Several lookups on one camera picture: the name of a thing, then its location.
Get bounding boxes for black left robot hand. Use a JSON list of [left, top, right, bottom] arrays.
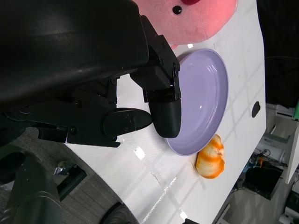
[[0, 0, 182, 148]]

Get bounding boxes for pink plush beaver doll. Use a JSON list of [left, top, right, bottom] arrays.
[[134, 0, 239, 49]]

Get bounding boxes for purple round plate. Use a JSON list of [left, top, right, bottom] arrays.
[[165, 48, 229, 156]]

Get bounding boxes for black robot leg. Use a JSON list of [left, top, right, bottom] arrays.
[[0, 140, 63, 224]]

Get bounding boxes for orange striped bun toy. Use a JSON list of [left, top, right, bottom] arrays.
[[195, 134, 226, 180]]

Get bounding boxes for white printer box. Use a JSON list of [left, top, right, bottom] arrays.
[[256, 126, 292, 164]]

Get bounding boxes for black storage box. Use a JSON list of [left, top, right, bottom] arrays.
[[242, 163, 284, 200]]

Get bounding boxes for black table cable grommet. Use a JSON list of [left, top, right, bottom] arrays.
[[251, 101, 261, 118]]

